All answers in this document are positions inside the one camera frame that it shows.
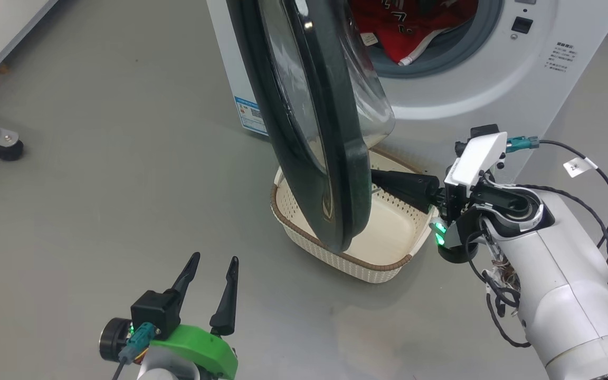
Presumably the cream perforated laundry basket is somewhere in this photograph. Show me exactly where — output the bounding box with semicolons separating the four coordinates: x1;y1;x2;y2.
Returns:
271;148;436;284

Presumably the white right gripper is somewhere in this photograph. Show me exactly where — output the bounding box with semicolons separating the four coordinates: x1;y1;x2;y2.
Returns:
372;132;508;222

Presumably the white cable tag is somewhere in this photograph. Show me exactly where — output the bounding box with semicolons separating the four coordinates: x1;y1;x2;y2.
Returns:
564;157;598;177

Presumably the right arm cable, teal plug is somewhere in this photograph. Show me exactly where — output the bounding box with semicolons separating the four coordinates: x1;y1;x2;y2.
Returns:
506;136;608;249

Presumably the black round glass washer door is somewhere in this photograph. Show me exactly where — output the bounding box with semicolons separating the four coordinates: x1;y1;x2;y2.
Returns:
226;0;395;254

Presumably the red and white garment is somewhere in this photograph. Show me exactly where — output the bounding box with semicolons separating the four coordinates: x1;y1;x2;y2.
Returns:
349;0;479;67

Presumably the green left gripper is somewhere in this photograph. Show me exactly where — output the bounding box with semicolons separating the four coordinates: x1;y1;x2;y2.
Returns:
148;252;240;380

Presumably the black caster wheel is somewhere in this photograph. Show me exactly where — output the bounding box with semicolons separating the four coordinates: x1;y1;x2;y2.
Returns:
0;140;25;162

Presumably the white front-load washing machine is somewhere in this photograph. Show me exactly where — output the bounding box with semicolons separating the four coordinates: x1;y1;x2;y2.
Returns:
206;0;608;183

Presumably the arm cable, teal plug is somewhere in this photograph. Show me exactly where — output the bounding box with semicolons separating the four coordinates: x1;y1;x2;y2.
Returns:
111;323;157;380
506;136;608;249

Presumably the thin twisted black cable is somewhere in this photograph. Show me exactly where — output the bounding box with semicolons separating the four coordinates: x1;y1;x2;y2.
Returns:
465;185;608;349

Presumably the left arm cable, teal plug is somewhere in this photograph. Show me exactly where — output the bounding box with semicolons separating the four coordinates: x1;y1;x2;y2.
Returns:
111;323;157;380

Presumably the blue energy label sticker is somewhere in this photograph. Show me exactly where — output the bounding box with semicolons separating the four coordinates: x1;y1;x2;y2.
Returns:
234;96;268;135

